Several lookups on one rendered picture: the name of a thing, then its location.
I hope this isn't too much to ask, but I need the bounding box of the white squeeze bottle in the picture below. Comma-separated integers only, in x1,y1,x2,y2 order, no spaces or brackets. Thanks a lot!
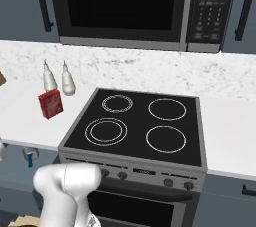
61,60,77,97
42,58,59,92

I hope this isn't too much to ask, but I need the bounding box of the grey-blue drawer front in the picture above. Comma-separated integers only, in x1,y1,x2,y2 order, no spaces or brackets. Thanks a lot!
192,173,256,227

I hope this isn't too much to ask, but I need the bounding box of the grey-blue open drawer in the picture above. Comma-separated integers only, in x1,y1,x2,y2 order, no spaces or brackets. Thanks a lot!
0,142,62,217

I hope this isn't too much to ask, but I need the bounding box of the black and steel microwave oven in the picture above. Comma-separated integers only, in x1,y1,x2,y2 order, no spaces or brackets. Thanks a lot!
46,0,241,54

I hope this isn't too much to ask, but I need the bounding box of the red box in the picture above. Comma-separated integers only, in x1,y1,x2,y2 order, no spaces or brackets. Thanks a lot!
37,88,65,120

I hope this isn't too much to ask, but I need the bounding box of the brown object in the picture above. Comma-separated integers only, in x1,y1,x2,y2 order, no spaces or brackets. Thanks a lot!
0,71,8,87

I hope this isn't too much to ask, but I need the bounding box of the black oven door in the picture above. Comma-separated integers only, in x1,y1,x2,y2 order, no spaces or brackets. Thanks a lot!
86,179,201,227

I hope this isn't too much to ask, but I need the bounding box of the dark oven door handle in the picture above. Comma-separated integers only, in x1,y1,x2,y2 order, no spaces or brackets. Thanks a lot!
99,181,195,203

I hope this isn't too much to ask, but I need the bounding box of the silver measuring cup teal handle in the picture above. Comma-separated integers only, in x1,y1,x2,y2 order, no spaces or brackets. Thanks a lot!
21,146,41,169

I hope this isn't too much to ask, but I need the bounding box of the black drawer handle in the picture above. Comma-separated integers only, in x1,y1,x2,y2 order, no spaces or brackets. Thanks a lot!
241,183,256,197

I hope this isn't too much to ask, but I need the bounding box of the black and steel stove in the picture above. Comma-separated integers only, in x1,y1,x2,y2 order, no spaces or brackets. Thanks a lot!
57,87,209,227

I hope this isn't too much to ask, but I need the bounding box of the grey-blue wall cupboard door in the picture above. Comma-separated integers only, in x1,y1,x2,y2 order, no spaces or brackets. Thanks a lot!
221,0,256,55
0,0,61,44

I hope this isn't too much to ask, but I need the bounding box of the black cupboard door handle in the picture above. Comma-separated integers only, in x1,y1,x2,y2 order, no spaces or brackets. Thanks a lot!
33,0,55,33
233,0,256,42

